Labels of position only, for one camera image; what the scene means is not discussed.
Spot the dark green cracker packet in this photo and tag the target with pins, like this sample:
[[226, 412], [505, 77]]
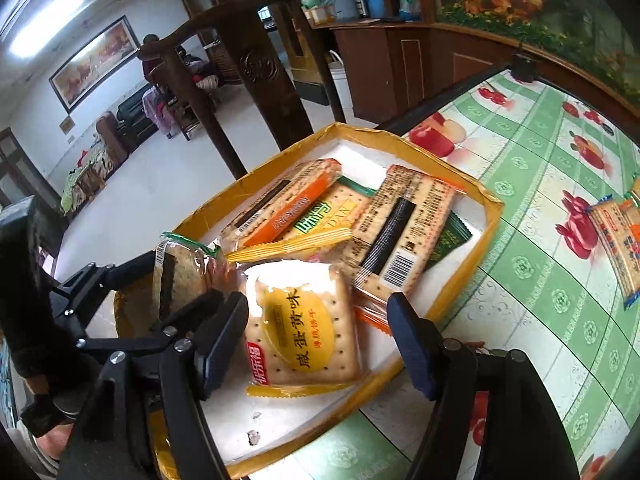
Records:
[[450, 237]]

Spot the orange label soda cracker packet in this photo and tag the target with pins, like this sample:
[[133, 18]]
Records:
[[280, 220]]

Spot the blue-edged long cracker packet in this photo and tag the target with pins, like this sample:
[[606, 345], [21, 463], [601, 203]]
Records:
[[617, 250]]

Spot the orange-edged cracker packet with barcode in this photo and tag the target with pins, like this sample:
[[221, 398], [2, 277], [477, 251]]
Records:
[[400, 230]]

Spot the green fruit-print tablecloth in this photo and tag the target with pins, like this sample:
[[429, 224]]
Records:
[[530, 240]]

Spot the brown armchair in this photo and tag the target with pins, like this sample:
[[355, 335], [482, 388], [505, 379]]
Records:
[[111, 140]]

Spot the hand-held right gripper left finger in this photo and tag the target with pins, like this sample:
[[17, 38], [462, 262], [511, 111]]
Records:
[[222, 345]]

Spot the yellow-edged square cracker packet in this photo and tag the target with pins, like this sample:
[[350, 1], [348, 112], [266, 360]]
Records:
[[300, 330]]

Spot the white plastic bucket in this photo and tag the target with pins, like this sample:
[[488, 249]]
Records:
[[345, 90]]

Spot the round cracker packet black strip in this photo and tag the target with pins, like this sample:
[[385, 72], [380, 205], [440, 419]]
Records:
[[185, 270]]

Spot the brown wooden sideboard cabinet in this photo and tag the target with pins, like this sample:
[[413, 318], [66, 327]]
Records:
[[390, 70]]

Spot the white foam box yellow tape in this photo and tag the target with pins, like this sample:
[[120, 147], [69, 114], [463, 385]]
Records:
[[280, 420]]

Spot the green-edged thin cracker packet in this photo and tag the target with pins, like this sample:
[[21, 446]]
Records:
[[635, 186]]

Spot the dark wooden chair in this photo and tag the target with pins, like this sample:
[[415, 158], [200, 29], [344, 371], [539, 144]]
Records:
[[260, 70]]

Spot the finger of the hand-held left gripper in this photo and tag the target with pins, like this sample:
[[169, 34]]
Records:
[[192, 312], [115, 272]]

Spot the small black box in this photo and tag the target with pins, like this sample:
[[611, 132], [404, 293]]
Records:
[[524, 67]]

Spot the framed wall painting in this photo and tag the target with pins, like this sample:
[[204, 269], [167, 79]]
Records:
[[95, 62]]

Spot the floral cloth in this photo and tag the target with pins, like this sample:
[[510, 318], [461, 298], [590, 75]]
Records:
[[82, 182]]

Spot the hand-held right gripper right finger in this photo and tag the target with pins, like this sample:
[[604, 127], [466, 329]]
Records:
[[415, 345]]

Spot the green-edged square cracker packet yellow label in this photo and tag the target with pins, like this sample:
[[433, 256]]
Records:
[[325, 215]]

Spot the slatted wooden chair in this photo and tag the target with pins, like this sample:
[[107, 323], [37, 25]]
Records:
[[185, 110]]

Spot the ceiling light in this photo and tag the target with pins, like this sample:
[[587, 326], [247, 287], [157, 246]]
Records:
[[45, 22]]

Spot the black sofa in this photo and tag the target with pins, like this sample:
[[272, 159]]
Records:
[[135, 120]]

